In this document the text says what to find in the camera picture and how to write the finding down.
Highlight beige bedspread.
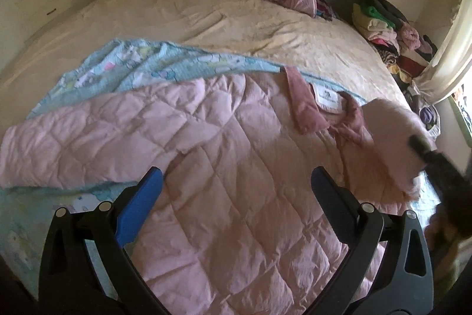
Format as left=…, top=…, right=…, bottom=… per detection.
left=1, top=0, right=405, bottom=129

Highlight floral bag of clothes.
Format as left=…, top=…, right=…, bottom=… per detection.
left=403, top=85, right=441, bottom=140

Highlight striped folded clothes by headboard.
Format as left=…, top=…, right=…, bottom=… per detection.
left=316, top=0, right=337, bottom=21

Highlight cream curtain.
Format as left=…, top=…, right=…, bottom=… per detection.
left=414, top=0, right=471, bottom=104

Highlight pile of folded clothes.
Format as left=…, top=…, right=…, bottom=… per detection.
left=352, top=0, right=437, bottom=91

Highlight pink quilted coat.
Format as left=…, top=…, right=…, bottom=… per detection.
left=1, top=68, right=426, bottom=314

